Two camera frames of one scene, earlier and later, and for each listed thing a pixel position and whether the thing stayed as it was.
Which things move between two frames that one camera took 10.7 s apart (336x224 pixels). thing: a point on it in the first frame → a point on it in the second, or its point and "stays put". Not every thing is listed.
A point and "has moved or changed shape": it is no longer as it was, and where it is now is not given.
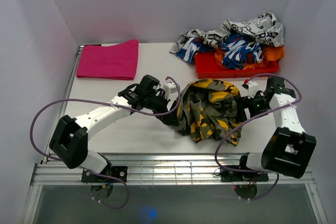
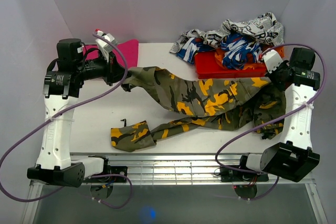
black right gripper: x=245 y=102 → x=283 y=65
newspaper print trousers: x=265 y=26 stays put
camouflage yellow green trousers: x=207 y=108 has moved or changed shape
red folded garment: x=206 y=66 stays put
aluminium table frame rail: x=149 y=170 stays put
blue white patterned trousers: x=237 y=49 stays put
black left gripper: x=165 y=100 → x=114 y=72
